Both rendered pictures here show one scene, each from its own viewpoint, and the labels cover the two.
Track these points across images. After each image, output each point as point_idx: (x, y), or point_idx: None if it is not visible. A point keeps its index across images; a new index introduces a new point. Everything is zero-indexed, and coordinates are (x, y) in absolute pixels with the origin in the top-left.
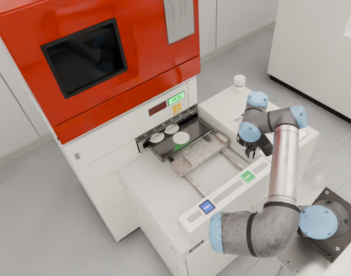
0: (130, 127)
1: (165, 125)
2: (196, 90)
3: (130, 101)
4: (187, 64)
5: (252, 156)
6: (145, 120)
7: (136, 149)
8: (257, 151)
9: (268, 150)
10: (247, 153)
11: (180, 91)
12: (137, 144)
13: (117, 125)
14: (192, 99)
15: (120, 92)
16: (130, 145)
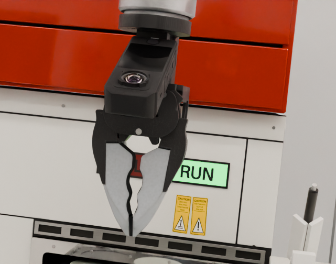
0: (32, 166)
1: (137, 249)
2: (275, 194)
3: (43, 61)
4: (240, 55)
5: (126, 195)
6: (82, 178)
7: (22, 262)
8: (157, 187)
9: (119, 76)
10: (94, 137)
11: (217, 160)
12: None
13: (3, 135)
14: (254, 221)
15: (29, 18)
16: (12, 233)
